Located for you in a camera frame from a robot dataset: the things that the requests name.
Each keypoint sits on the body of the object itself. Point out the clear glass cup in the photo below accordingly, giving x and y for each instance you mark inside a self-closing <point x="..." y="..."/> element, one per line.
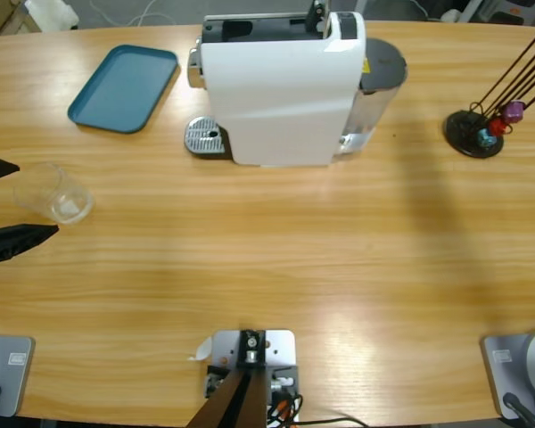
<point x="71" y="209"/>

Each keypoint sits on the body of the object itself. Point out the chrome coffee machine lever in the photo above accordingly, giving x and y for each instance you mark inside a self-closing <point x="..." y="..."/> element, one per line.
<point x="316" y="18"/>

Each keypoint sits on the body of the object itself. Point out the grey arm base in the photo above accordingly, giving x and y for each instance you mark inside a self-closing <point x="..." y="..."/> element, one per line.
<point x="517" y="370"/>
<point x="9" y="374"/>

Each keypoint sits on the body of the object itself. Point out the white capsule coffee machine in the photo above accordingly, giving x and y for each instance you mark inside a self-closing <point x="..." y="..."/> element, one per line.
<point x="276" y="102"/>

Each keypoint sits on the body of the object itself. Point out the teal coffee capsule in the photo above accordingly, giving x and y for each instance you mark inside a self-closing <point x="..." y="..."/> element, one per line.
<point x="486" y="138"/>

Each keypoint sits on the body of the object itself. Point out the dark red coffee capsule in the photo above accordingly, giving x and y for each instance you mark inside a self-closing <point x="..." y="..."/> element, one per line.
<point x="498" y="126"/>

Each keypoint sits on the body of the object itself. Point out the purple coffee capsule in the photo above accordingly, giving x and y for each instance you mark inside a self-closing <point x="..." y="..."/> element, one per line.
<point x="514" y="110"/>

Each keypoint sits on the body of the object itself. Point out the teal plastic tray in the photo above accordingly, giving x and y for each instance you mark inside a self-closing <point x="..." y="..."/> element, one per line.
<point x="120" y="89"/>

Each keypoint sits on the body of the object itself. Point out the white foam sheet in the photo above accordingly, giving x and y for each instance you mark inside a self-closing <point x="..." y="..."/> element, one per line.
<point x="53" y="13"/>

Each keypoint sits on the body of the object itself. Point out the metal drip tray grate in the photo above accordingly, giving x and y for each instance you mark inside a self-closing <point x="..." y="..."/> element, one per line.
<point x="203" y="134"/>

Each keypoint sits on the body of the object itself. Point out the white paper tag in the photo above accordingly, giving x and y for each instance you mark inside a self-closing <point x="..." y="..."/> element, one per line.
<point x="203" y="350"/>

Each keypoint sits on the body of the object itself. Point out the yellow warning sticker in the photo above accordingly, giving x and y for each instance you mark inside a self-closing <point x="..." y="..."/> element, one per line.
<point x="365" y="67"/>

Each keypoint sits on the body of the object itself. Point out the clear water tank black lid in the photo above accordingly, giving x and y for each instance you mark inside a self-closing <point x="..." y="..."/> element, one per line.
<point x="383" y="58"/>

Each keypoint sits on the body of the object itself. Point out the black capsule holder with rods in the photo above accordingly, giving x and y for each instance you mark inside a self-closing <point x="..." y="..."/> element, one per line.
<point x="468" y="142"/>

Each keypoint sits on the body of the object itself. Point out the white block with dark post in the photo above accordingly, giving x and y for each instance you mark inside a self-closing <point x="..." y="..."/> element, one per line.
<point x="278" y="348"/>

